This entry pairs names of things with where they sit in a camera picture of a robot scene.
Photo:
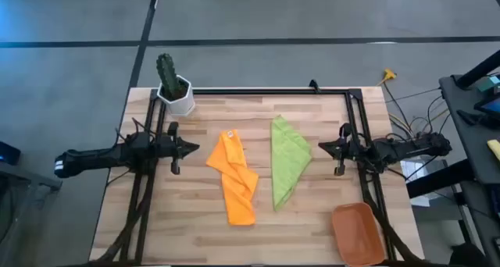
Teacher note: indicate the teal box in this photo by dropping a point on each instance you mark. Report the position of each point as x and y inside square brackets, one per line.
[490, 82]

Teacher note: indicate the yellow cloth item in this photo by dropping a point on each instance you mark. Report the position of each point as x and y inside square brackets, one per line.
[495, 148]

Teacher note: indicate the green cactus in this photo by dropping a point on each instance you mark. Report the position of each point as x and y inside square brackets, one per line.
[167, 73]

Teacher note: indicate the white hexagonal plant pot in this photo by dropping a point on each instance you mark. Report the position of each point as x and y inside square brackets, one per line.
[181, 105]

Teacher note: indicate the black tablet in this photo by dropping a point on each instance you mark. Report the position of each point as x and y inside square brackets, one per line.
[490, 105]

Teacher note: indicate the black monitor stand pole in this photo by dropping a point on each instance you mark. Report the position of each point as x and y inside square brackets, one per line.
[478, 70]

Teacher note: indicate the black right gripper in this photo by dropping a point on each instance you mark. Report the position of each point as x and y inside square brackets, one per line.
[353, 148]

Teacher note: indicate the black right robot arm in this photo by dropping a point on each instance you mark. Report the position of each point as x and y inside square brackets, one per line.
[406, 146]

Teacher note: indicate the green microfiber towel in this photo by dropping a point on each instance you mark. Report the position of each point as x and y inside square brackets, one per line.
[287, 157]

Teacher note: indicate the terracotta plastic basket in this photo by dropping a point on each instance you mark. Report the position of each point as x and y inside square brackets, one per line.
[357, 236]

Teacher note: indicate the black aluminium frame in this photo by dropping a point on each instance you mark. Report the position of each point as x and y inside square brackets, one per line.
[273, 91]

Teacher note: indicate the black side desk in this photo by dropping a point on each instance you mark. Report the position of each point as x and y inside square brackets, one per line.
[461, 150]

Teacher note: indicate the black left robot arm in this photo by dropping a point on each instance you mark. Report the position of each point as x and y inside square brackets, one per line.
[97, 159]

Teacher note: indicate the person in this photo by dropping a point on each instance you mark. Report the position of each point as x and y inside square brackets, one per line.
[466, 255]

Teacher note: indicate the flat black desk gadget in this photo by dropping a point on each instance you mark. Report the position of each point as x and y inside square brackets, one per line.
[470, 118]

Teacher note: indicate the orange microfiber towel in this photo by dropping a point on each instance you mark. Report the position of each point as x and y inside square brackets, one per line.
[234, 169]

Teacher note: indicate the black keyboard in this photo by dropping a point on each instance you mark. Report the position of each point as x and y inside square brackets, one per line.
[496, 200]

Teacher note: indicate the small black clamp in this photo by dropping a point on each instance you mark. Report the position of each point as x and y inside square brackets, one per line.
[313, 85]

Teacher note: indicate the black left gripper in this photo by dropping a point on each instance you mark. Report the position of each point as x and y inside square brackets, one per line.
[166, 147]

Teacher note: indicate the black device with blue light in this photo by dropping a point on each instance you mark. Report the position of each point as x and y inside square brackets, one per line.
[8, 153]

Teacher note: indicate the gray metal stand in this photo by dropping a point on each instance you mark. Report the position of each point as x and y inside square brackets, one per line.
[27, 177]

